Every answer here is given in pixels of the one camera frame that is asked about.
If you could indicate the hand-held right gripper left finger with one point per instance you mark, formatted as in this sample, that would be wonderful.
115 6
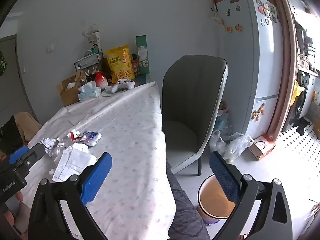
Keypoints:
96 177

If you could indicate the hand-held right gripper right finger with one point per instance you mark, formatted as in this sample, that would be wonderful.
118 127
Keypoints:
225 177

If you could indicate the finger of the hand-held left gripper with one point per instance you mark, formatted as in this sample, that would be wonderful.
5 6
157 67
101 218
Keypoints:
18 153

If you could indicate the white face mask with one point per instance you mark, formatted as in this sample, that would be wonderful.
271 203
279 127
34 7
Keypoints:
73 162

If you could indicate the printed paper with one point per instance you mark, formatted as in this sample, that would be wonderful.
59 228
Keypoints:
50 143

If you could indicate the clear plastic wrapper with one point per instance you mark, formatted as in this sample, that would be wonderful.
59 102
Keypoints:
57 152

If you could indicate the red blue wrapper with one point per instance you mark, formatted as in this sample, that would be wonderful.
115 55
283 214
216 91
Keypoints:
92 138

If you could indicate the red and white wrapper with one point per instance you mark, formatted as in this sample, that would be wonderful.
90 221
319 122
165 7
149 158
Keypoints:
75 135

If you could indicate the person's left hand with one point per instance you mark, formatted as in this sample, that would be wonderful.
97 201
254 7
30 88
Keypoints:
8 221

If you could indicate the black denim garment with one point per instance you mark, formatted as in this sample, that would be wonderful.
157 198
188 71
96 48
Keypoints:
10 135

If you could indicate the clear plastic bags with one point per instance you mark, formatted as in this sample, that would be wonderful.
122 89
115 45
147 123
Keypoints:
235 145

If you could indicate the orange and white cardboard box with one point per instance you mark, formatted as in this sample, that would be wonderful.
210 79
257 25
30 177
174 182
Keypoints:
261 148

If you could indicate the person's leg in grey pants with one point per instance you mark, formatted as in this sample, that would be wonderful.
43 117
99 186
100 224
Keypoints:
185 210

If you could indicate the white floral tablecloth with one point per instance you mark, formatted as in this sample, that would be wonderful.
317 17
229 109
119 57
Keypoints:
130 130

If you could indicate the toy doll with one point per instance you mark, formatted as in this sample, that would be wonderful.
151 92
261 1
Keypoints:
223 117

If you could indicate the grey door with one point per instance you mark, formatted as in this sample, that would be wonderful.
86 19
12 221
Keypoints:
12 80

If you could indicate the open brown cardboard box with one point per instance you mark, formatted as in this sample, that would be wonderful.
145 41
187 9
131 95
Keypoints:
68 95

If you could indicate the blue tissue box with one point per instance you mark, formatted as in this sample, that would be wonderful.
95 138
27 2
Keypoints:
88 93

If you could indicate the grey upholstered chair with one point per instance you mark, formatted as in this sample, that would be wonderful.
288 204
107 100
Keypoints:
192 92

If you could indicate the green door hanging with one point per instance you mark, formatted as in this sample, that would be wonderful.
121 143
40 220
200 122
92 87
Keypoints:
3 62

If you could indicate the white game controller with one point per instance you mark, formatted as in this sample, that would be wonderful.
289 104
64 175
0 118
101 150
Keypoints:
122 86

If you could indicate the red and white vase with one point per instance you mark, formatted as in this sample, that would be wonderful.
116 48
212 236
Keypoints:
100 80

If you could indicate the holder with sticks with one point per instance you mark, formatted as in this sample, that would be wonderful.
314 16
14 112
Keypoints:
90 76

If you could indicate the yellow cloth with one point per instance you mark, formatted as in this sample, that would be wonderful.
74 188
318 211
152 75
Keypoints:
298 92

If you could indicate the yellow snack bag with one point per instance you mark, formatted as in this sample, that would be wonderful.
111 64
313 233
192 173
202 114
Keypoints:
120 65

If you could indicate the white refrigerator with magnets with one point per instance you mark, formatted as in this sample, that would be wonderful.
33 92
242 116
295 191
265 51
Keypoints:
257 55

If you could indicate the tall green box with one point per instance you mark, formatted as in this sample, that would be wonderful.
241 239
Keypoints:
143 55

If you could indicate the white carton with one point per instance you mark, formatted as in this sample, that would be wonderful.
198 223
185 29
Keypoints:
95 41

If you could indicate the white wall switch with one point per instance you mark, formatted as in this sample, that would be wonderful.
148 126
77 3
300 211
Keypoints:
50 47

